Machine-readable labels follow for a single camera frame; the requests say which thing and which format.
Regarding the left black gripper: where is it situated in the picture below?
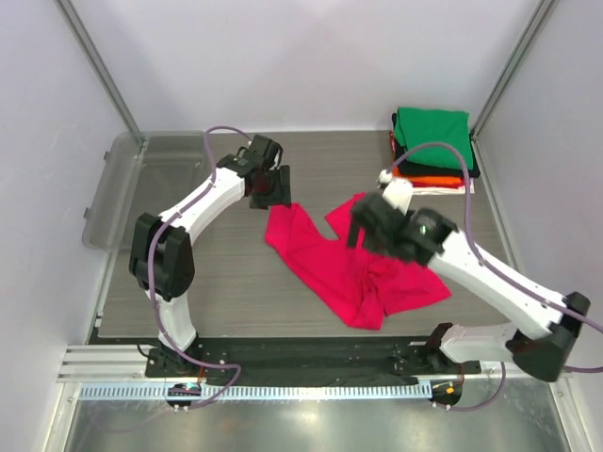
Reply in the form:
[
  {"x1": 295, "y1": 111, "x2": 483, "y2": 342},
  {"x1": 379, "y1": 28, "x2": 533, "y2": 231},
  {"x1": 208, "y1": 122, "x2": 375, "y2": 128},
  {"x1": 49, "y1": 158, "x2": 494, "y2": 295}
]
[{"x1": 251, "y1": 165, "x2": 291, "y2": 210}]

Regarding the crimson red t-shirt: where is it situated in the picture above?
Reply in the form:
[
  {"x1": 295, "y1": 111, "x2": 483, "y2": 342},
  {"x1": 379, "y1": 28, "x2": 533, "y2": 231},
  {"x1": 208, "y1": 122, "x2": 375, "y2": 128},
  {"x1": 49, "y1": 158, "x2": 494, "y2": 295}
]
[{"x1": 265, "y1": 193, "x2": 451, "y2": 331}]

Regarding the clear plastic bin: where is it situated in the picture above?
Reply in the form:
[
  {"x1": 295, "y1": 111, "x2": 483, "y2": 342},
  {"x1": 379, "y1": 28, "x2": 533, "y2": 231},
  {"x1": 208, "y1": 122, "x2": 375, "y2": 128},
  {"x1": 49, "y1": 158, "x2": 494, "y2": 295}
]
[{"x1": 82, "y1": 131, "x2": 210, "y2": 251}]

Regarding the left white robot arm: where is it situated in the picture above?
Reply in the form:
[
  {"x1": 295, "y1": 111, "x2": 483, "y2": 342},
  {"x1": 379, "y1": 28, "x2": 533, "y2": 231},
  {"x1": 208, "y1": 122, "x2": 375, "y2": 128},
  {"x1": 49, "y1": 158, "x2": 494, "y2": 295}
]
[{"x1": 128, "y1": 135, "x2": 291, "y2": 376}]

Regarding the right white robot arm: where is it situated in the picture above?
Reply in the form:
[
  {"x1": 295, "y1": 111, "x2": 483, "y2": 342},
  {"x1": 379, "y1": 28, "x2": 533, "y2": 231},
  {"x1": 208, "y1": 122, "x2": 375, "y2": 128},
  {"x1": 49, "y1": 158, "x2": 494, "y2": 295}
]
[{"x1": 348, "y1": 191, "x2": 591, "y2": 382}]

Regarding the orange folded t-shirt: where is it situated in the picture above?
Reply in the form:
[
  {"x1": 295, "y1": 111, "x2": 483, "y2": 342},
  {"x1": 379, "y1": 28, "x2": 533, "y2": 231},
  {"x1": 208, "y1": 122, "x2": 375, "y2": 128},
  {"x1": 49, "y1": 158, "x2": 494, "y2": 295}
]
[{"x1": 393, "y1": 161, "x2": 464, "y2": 188}]

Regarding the black folded t-shirt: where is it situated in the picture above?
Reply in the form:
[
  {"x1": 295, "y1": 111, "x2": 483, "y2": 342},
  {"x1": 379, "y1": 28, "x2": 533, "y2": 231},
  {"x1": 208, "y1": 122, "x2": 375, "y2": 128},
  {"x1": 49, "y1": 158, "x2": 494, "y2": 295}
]
[{"x1": 390, "y1": 107, "x2": 481, "y2": 178}]

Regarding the white folded t-shirt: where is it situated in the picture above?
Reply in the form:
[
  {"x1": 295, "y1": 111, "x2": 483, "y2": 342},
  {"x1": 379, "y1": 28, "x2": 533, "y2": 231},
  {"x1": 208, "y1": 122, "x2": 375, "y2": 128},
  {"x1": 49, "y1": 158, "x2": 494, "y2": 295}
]
[{"x1": 412, "y1": 177, "x2": 465, "y2": 195}]

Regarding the red folded t-shirt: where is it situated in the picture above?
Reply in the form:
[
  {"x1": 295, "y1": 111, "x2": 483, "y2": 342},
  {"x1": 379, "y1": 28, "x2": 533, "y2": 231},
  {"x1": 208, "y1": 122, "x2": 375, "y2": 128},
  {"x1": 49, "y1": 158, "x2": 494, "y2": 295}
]
[{"x1": 389, "y1": 131, "x2": 399, "y2": 157}]

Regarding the green folded t-shirt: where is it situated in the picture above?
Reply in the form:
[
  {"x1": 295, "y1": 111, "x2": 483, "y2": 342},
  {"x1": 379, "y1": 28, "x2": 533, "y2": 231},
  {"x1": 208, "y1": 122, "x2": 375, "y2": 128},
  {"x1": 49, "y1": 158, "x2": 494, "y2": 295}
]
[{"x1": 394, "y1": 106, "x2": 475, "y2": 170}]

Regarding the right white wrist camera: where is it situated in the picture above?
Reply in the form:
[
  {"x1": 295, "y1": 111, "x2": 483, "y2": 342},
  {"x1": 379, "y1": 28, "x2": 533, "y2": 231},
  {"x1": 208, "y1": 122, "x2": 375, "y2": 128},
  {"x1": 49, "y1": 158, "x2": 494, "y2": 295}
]
[{"x1": 377, "y1": 169, "x2": 414, "y2": 214}]

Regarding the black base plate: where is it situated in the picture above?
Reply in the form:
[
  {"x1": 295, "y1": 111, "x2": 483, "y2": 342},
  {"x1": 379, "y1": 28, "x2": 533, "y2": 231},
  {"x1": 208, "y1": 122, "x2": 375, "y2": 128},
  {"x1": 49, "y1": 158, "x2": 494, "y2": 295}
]
[{"x1": 144, "y1": 336, "x2": 481, "y2": 390}]

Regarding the slotted cable duct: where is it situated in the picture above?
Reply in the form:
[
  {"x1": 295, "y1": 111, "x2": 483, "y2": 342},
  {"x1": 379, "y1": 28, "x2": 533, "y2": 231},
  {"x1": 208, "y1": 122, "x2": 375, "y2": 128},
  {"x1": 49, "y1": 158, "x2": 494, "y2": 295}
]
[{"x1": 79, "y1": 380, "x2": 432, "y2": 401}]

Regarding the aluminium frame rail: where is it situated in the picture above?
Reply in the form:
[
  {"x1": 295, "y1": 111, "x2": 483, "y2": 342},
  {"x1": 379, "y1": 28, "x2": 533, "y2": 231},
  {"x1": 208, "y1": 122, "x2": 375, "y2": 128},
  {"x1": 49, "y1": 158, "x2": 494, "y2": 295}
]
[{"x1": 57, "y1": 344, "x2": 161, "y2": 383}]

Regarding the left aluminium corner post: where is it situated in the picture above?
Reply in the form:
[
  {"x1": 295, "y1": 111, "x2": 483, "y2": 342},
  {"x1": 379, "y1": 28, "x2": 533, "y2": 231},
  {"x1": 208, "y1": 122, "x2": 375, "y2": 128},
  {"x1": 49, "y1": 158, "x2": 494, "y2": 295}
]
[{"x1": 54, "y1": 0, "x2": 145, "y2": 149}]

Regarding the aluminium corner post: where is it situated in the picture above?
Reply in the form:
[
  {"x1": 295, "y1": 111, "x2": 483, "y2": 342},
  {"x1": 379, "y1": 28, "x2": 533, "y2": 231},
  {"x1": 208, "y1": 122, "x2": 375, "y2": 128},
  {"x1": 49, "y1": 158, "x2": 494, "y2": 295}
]
[
  {"x1": 470, "y1": 0, "x2": 562, "y2": 140},
  {"x1": 54, "y1": 0, "x2": 145, "y2": 149}
]

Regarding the right aluminium corner post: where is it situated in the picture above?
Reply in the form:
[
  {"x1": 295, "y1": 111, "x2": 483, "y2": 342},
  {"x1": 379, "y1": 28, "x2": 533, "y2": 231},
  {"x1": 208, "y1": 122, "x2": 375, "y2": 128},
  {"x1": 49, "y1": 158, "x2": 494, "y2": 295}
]
[{"x1": 470, "y1": 0, "x2": 562, "y2": 140}]

